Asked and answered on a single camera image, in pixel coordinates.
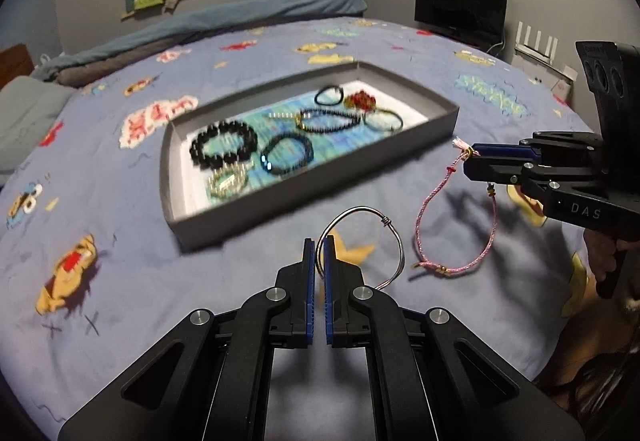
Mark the pink cord bracelet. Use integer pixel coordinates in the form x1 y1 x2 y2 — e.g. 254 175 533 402
412 136 500 279

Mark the silver wire bangle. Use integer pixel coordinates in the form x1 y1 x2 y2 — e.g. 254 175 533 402
314 205 406 291

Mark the person's right hand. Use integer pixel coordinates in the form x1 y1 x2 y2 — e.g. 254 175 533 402
584 230 623 298

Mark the white wifi router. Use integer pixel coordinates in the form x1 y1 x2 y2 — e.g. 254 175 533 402
513 20 578 82

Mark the thin silver-green bangle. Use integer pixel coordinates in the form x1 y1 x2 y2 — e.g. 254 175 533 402
362 108 405 133

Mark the red bead gold ornament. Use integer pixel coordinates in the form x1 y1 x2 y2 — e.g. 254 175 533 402
343 90 378 112

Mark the black flat monitor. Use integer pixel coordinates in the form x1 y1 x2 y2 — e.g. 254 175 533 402
414 0 508 46

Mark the round pearl hair clip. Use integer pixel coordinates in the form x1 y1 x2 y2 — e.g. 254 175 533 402
207 161 254 199

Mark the straight pearl hair pin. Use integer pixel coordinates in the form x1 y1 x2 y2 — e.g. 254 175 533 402
268 112 300 120

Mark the grey shallow cardboard tray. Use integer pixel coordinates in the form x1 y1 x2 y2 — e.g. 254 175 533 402
160 62 459 251

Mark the printed blue-green paper sheet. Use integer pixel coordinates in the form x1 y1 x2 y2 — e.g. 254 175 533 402
180 80 430 216

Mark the grey-green pillow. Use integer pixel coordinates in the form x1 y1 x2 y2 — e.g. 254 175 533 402
0 76 76 185

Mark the folded blue grey blanket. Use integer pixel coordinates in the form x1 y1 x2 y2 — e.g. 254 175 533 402
32 0 368 86

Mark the wooden headboard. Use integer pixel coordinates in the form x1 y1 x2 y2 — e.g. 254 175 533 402
0 43 35 89

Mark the black hair tie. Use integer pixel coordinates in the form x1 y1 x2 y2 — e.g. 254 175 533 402
313 84 345 107

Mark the dark blue bead necklace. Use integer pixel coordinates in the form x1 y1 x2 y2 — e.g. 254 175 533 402
295 107 362 134

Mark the blue crystal bead bracelet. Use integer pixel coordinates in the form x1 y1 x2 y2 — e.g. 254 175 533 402
258 131 316 177

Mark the black large bead bracelet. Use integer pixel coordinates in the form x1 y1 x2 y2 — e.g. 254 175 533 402
188 118 260 171

